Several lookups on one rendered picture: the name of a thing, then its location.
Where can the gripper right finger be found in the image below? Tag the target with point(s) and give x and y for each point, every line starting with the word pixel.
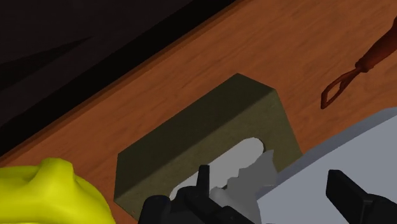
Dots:
pixel 363 204

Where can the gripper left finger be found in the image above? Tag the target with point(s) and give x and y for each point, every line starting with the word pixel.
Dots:
pixel 189 206

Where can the pale grey flat box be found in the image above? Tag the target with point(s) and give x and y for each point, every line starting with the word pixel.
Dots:
pixel 356 145

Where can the olive green tissue box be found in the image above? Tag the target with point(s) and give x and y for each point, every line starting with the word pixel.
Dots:
pixel 198 133

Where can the yellow-green rounded figure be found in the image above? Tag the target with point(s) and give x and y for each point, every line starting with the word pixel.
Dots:
pixel 46 195

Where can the brown kitchen tool with loop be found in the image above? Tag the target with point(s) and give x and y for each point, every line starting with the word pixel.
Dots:
pixel 377 54

